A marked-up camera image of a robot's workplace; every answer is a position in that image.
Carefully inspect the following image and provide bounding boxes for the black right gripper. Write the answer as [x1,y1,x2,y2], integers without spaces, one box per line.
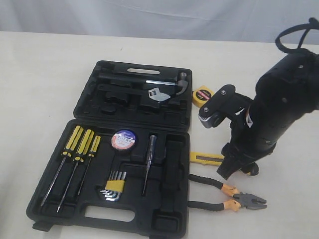
[217,139,277,180]

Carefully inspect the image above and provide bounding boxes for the yellow black utility knife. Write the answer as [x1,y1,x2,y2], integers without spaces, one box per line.
[190,152,259,176]

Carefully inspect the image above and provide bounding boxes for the black orange combination pliers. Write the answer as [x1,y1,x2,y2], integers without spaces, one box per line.
[187,174,267,212]

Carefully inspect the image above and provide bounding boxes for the yellow tape measure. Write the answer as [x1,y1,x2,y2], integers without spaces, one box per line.
[192,85,214,108]

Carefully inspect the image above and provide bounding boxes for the black electrical tape roll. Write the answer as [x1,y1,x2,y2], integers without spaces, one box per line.
[111,129,137,151]

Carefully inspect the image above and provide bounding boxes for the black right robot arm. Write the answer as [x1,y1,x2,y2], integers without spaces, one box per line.
[217,53,319,180]

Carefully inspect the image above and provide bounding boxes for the black plastic tool case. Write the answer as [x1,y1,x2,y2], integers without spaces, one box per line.
[26,60,192,239]

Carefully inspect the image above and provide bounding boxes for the clear voltage tester screwdriver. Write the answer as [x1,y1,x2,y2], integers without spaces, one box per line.
[142,134,157,196]

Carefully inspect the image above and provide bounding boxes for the hex key set yellow holder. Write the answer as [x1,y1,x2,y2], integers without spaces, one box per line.
[99,171,127,202]

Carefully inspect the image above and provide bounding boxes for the small yellow black screwdriver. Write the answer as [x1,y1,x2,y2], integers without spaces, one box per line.
[77,135,101,196]

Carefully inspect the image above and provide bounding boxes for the medium yellow black screwdriver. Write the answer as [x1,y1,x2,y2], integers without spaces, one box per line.
[56,129,94,213]

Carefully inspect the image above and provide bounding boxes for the large yellow black screwdriver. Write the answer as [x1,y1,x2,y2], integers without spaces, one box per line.
[40,125,84,207]

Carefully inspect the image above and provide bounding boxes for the adjustable wrench black handle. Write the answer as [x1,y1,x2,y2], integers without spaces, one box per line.
[98,84,171,103]

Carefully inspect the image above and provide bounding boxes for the claw hammer black handle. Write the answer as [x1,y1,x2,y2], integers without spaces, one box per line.
[98,71,190,97]

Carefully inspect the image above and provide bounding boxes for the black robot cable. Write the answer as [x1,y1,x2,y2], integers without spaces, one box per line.
[275,17,317,58]

